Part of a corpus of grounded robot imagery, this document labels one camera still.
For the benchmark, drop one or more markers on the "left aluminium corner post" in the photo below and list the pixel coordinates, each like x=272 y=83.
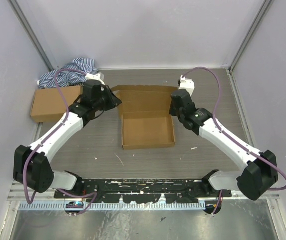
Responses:
x=30 y=33

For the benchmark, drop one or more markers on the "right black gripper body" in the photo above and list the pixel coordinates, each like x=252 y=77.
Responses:
x=175 y=112

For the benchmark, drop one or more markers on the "brown cardboard box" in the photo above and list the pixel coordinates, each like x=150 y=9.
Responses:
x=49 y=107
x=144 y=114

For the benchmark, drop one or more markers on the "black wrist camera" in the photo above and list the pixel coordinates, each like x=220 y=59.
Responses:
x=92 y=88
x=185 y=90

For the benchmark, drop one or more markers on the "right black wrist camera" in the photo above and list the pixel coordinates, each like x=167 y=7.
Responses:
x=185 y=90

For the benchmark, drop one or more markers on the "closed brown cardboard box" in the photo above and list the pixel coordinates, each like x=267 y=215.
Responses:
x=49 y=107

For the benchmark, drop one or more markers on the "blue striped crumpled cloth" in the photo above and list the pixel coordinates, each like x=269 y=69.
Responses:
x=71 y=74

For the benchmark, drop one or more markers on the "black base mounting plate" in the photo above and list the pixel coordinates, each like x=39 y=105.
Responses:
x=142 y=191

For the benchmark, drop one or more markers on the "right aluminium corner post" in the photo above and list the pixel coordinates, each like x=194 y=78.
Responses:
x=263 y=10

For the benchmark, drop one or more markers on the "white slotted cable duct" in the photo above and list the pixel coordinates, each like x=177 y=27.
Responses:
x=78 y=206

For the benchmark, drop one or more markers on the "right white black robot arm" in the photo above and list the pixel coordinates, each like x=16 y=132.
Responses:
x=256 y=172

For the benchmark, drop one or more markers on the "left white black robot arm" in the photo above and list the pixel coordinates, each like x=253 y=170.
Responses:
x=32 y=163

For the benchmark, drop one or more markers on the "aluminium front rail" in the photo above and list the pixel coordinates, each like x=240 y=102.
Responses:
x=17 y=193

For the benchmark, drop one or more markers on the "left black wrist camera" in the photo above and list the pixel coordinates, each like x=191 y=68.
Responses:
x=92 y=88

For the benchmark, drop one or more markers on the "aluminium corner post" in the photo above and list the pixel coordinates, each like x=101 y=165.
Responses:
x=263 y=10
x=30 y=33

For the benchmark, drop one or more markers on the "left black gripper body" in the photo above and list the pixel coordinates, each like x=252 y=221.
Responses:
x=105 y=102

